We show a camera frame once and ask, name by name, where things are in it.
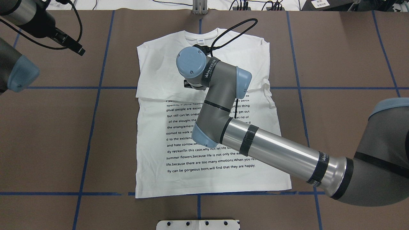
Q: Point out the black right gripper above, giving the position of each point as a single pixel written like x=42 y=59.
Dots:
x=186 y=83

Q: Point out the white printed t-shirt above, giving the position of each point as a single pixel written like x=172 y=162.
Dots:
x=169 y=162

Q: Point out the aluminium frame post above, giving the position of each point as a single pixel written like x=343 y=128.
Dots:
x=199 y=7

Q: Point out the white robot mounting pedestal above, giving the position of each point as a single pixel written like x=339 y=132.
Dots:
x=215 y=224

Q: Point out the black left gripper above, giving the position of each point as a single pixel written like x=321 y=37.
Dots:
x=47 y=27

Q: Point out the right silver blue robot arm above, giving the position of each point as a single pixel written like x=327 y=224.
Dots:
x=376 y=176

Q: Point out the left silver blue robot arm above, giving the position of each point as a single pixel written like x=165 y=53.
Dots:
x=31 y=20

